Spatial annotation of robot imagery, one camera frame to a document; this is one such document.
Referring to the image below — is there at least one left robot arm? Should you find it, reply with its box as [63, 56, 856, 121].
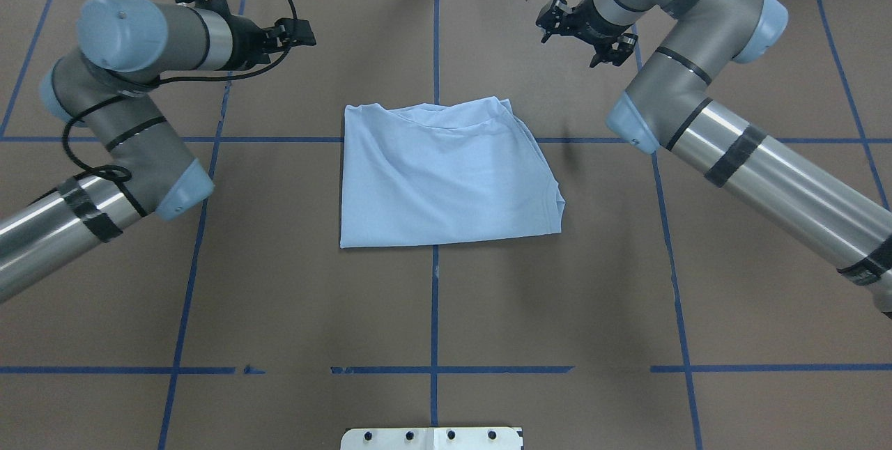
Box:
[1, 0, 316, 302]

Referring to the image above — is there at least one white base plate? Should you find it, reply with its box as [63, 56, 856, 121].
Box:
[340, 426, 525, 449]

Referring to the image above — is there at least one light blue t-shirt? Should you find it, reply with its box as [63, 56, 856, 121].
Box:
[339, 97, 566, 248]

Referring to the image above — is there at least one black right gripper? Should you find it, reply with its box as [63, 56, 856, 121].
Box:
[535, 0, 638, 68]

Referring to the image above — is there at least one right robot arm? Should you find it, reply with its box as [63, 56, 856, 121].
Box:
[536, 0, 890, 316]

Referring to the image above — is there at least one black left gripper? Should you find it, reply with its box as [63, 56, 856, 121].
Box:
[226, 15, 316, 71]

